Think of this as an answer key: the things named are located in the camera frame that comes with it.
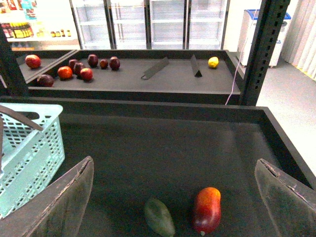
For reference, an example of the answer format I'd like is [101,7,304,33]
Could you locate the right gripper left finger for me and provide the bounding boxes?
[0,157,94,237]

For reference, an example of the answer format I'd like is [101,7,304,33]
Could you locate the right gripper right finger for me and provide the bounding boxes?
[255,158,316,237]

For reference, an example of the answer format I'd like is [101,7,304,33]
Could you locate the light blue plastic basket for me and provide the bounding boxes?
[0,103,65,218]

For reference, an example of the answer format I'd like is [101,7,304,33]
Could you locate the brown basket handle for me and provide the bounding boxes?
[0,106,43,171]

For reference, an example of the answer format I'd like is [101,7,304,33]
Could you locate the red apple in pile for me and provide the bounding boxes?
[80,68,93,81]

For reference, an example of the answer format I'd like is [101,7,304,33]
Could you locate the red mango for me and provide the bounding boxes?
[192,187,221,236]

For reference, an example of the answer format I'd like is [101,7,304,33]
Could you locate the green avocado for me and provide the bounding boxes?
[144,198,175,237]

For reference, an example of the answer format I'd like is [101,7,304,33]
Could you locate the dark plum front left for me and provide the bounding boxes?
[37,74,54,87]

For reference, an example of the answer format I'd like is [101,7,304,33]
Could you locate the orange red fruit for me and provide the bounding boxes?
[57,66,73,80]

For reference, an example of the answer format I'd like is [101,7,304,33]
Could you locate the dark plum back left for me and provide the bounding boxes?
[68,59,78,70]

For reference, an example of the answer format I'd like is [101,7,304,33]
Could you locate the dark plum back centre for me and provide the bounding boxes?
[87,54,98,68]

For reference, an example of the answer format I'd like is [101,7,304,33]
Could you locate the small dark red plum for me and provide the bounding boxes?
[99,59,108,70]

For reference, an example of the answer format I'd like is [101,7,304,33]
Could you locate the dark plum right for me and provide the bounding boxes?
[109,56,120,71]

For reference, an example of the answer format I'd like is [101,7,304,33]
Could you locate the yellow lemon far bin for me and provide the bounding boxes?
[208,56,219,69]

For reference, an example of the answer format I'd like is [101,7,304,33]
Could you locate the black bin divider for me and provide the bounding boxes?
[141,57,169,80]
[190,54,202,78]

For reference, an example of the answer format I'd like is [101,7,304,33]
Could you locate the grocery shelf with bottles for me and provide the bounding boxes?
[0,0,80,51]

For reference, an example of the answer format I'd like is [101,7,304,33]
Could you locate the glass door refrigerator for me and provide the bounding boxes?
[70,0,230,50]

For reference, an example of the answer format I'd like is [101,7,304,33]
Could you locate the white chest freezer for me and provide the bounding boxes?
[236,9,292,69]

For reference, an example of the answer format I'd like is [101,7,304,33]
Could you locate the black metal rack post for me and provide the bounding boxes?
[0,27,29,97]

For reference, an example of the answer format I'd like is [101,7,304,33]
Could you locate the white cable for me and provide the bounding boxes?
[225,37,249,105]

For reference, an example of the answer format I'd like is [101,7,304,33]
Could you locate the red apple behind post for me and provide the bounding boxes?
[25,54,41,69]

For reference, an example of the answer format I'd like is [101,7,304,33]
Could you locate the black rack post right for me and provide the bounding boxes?
[239,0,290,106]

